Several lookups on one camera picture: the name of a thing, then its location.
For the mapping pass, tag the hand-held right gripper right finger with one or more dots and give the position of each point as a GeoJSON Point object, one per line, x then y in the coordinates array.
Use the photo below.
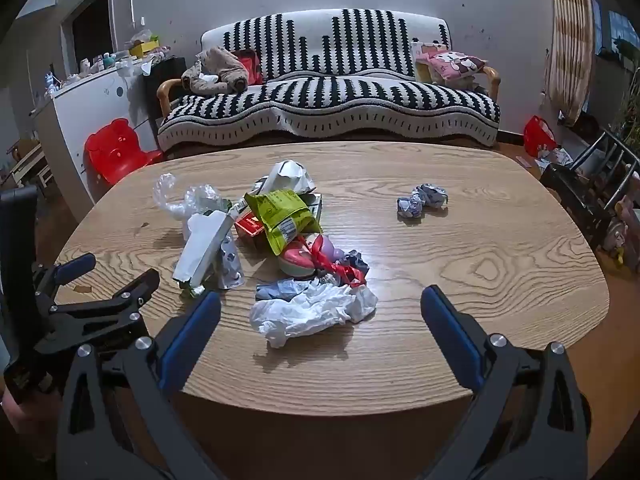
{"type": "Point", "coordinates": [450, 340]}

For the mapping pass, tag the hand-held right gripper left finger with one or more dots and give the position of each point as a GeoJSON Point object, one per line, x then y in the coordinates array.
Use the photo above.
{"type": "Point", "coordinates": [190, 340]}

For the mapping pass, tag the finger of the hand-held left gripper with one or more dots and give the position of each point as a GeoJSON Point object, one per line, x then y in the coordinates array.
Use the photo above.
{"type": "Point", "coordinates": [120, 300]}
{"type": "Point", "coordinates": [75, 266]}

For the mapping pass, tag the green snack bag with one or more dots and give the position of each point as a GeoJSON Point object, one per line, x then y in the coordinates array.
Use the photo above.
{"type": "Point", "coordinates": [280, 215]}

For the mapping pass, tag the small green white carton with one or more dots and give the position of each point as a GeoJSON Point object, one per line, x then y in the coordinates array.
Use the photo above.
{"type": "Point", "coordinates": [315, 207]}

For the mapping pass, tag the dotted silver foil packet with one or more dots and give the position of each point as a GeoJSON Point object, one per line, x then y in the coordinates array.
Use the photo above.
{"type": "Point", "coordinates": [230, 265]}

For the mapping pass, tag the long white carton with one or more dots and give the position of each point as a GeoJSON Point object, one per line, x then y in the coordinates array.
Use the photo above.
{"type": "Point", "coordinates": [202, 245]}

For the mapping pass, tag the wooden stool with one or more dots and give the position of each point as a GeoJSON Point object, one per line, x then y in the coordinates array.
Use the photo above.
{"type": "Point", "coordinates": [30, 160]}

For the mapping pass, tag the grey blue crumpled wrapper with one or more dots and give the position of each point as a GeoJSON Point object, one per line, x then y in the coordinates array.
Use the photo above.
{"type": "Point", "coordinates": [280, 290]}

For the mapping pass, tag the clear plastic wrap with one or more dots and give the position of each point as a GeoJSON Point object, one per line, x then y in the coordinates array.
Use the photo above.
{"type": "Point", "coordinates": [170, 195]}

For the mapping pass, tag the dark blue wrapper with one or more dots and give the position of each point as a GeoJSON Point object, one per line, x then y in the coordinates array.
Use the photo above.
{"type": "Point", "coordinates": [357, 260]}

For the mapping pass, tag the white crumpled tissue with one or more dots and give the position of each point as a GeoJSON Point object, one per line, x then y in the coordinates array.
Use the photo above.
{"type": "Point", "coordinates": [310, 310]}

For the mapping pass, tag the red ribbon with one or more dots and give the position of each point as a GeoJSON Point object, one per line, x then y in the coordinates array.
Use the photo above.
{"type": "Point", "coordinates": [345, 272]}

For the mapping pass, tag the red plastic chair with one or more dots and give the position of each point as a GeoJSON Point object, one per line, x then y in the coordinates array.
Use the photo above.
{"type": "Point", "coordinates": [117, 147]}

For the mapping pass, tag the red packet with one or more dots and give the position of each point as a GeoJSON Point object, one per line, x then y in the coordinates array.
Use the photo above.
{"type": "Point", "coordinates": [248, 225]}

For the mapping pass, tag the pink round container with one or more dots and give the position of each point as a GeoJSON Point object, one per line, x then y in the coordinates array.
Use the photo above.
{"type": "Point", "coordinates": [295, 260]}

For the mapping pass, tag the blue white crumpled paper ball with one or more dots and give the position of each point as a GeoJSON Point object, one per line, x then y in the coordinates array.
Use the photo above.
{"type": "Point", "coordinates": [420, 200]}

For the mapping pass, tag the white cabinet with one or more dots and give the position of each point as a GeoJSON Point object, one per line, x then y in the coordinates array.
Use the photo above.
{"type": "Point", "coordinates": [100, 105]}

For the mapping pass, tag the black chair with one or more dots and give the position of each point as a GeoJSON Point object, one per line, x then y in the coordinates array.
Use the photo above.
{"type": "Point", "coordinates": [570, 180]}

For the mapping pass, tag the stuffed toy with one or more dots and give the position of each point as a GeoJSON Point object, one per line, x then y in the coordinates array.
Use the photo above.
{"type": "Point", "coordinates": [620, 230]}

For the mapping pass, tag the cluster of small bottles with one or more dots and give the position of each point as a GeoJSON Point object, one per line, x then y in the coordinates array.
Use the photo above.
{"type": "Point", "coordinates": [107, 60]}

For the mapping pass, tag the red bucket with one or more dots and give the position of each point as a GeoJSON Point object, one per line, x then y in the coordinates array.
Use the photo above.
{"type": "Point", "coordinates": [539, 135]}

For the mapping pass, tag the yellow box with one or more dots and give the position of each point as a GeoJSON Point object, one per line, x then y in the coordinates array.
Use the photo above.
{"type": "Point", "coordinates": [142, 49]}

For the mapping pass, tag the brown plush toy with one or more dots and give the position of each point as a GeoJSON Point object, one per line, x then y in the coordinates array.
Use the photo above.
{"type": "Point", "coordinates": [220, 67]}

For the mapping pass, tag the red cushion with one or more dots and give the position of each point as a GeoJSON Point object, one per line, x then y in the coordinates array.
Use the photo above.
{"type": "Point", "coordinates": [252, 67]}

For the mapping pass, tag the black white striped sofa cover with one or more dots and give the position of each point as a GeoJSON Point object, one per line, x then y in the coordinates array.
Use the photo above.
{"type": "Point", "coordinates": [325, 100]}

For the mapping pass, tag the pink printed pillow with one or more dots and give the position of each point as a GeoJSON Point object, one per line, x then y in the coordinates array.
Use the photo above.
{"type": "Point", "coordinates": [450, 64]}

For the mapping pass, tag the beige patterned curtain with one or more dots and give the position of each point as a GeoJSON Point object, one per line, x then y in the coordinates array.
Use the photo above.
{"type": "Point", "coordinates": [570, 35]}

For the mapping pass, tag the window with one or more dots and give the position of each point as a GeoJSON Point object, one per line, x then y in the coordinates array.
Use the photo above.
{"type": "Point", "coordinates": [622, 27]}

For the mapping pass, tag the wooden frame sofa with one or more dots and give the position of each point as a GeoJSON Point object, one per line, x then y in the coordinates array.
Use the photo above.
{"type": "Point", "coordinates": [167, 91]}

